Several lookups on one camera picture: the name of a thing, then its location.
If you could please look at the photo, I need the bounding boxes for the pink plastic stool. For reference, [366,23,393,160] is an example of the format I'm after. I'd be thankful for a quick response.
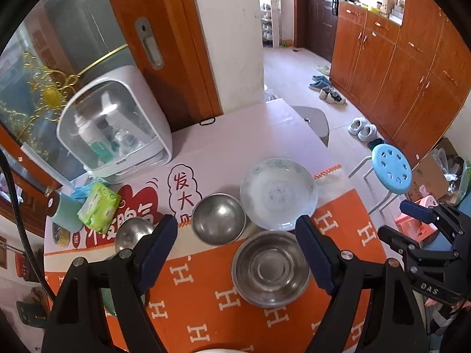
[395,197,438,247]

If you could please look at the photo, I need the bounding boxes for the pink steel bowl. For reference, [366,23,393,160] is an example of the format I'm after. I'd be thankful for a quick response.
[114,217,155,254]

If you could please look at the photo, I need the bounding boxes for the blue plastic stool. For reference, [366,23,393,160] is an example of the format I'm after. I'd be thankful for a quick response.
[348,143,413,216]

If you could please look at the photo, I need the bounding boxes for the grey stool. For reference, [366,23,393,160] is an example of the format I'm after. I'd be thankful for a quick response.
[292,105,330,148]

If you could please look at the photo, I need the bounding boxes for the wooden cabinet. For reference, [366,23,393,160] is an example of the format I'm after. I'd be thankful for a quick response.
[329,0,471,170]

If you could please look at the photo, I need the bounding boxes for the shoe rack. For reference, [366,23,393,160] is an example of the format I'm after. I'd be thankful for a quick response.
[259,0,284,48]

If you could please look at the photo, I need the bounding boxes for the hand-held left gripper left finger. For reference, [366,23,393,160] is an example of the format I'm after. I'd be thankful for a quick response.
[41,214,179,353]

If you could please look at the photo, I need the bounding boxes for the wooden sliding door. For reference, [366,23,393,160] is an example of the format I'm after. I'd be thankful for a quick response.
[0,0,223,236]

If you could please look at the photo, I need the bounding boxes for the white baby bottle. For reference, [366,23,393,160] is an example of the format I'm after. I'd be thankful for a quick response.
[74,114,98,144]
[101,92,122,133]

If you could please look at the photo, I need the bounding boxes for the gold tin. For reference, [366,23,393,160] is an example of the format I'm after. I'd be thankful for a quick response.
[52,222,71,247]

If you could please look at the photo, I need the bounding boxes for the mint green cup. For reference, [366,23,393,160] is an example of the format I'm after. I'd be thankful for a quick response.
[46,187,83,233]

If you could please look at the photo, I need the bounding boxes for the white bottle sterilizer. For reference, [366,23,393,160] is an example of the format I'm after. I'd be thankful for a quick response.
[56,65,173,185]

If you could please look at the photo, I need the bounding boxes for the dark wooden door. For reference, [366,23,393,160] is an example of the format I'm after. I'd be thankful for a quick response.
[296,0,341,63]

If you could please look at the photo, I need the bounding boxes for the white ceramic plate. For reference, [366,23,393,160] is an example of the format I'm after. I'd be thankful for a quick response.
[239,157,319,231]

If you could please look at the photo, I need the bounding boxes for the black cable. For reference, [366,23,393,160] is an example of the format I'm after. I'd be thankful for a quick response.
[0,147,50,302]

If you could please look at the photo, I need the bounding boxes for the green wipes packet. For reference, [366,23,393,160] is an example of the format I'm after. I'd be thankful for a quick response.
[77,182,122,229]

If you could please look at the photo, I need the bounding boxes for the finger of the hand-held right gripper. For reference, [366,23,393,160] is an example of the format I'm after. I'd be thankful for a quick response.
[400,199,465,241]
[378,225,457,265]

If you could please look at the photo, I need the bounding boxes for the white shoe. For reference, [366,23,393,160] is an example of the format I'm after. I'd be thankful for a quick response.
[359,123,378,142]
[348,117,368,135]

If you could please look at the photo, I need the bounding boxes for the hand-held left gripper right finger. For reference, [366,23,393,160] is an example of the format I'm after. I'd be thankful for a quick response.
[294,214,429,353]

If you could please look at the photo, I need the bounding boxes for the cardboard box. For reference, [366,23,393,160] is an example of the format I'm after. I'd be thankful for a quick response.
[410,138,468,207]

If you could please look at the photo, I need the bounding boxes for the orange patterned cloth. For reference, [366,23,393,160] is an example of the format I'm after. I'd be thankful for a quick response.
[44,187,387,353]

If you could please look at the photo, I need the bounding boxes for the wide steel basin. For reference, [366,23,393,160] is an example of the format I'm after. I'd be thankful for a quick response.
[231,230,313,308]

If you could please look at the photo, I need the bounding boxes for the blue slippers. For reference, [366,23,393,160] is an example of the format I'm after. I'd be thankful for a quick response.
[308,75,332,91]

